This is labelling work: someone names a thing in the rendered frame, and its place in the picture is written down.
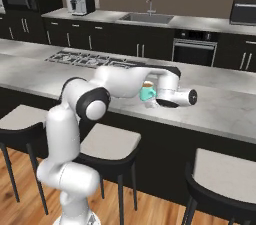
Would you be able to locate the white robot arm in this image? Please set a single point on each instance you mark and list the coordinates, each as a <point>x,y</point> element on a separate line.
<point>66,135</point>

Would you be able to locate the white wall socket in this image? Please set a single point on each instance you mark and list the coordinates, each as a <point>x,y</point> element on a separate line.
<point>97,3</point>

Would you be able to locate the black countertop toaster oven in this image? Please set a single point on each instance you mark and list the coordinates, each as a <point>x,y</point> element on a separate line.
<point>243,11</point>

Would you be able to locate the white and black coffee machine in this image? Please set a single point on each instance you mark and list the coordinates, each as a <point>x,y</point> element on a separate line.
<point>83,1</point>

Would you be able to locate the black stool with beige seat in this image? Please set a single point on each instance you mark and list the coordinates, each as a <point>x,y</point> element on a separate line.
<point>20,119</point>
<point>226,179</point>
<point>113,142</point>

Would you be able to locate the black hob with grates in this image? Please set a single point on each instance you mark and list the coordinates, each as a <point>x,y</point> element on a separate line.
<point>80,58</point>

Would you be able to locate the dark island counter base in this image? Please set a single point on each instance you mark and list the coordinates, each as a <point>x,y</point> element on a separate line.
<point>163,159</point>

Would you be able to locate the steel tap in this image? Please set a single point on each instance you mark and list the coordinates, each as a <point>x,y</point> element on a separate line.
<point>150,5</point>

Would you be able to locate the short run of dark cupboards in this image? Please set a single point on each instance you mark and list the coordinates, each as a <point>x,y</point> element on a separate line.
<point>233,52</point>

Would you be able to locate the dark tall cupboard unit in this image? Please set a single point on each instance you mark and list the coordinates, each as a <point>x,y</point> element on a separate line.
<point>43,25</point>

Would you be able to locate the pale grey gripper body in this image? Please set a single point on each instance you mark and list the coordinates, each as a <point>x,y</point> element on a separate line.
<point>152,104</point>

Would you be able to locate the long run of dark cupboards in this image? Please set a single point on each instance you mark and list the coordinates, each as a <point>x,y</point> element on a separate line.
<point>113,39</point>

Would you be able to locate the steel sink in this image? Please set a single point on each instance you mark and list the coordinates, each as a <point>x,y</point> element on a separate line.
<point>146,18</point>

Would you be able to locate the teal mug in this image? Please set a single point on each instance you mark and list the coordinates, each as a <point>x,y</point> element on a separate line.
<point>145,93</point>

